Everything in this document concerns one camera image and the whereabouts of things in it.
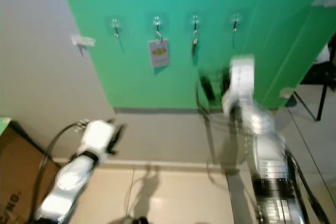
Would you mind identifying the white key tag card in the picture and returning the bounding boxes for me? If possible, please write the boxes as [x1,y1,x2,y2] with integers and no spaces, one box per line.
[148,31,170,68]

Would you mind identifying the brown cardboard box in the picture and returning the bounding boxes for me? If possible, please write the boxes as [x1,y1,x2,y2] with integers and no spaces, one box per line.
[0,123,46,224]

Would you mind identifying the white tape piece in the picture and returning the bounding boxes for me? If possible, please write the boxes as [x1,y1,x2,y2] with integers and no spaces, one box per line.
[71,35,96,47]

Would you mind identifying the black folding chair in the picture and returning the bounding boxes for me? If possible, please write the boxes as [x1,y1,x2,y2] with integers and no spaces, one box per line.
[278,35,336,122]

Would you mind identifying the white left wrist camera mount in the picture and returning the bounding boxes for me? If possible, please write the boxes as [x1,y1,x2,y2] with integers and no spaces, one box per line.
[80,120,117,156]

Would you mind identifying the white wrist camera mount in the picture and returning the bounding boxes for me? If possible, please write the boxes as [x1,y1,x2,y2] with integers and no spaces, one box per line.
[80,120,117,156]
[222,55,257,117]

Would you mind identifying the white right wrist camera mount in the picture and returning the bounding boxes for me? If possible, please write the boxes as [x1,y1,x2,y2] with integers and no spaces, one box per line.
[222,55,257,117]

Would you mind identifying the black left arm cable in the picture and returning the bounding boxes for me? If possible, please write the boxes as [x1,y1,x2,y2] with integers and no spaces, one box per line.
[37,122,87,204]

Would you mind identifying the clear adhesive wall hook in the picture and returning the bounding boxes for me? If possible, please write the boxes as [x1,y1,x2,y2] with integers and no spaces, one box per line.
[111,18,121,38]
[153,16,163,33]
[231,14,241,33]
[191,15,201,31]

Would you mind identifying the large green wall sheet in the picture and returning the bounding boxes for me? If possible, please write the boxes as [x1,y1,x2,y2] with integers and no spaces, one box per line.
[57,0,336,110]

